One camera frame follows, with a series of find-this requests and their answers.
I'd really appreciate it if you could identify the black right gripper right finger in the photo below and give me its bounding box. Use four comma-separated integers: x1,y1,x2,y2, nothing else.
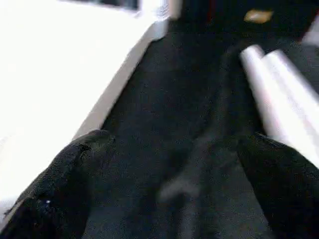
236,135,319,239

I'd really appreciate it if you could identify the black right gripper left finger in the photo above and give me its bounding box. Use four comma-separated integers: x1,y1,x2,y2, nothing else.
0,129,117,239

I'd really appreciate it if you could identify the white plastic table top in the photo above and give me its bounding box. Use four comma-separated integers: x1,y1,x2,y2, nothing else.
0,0,180,217

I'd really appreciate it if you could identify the black box with gold label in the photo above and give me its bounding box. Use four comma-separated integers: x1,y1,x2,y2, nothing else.
179,0,319,42

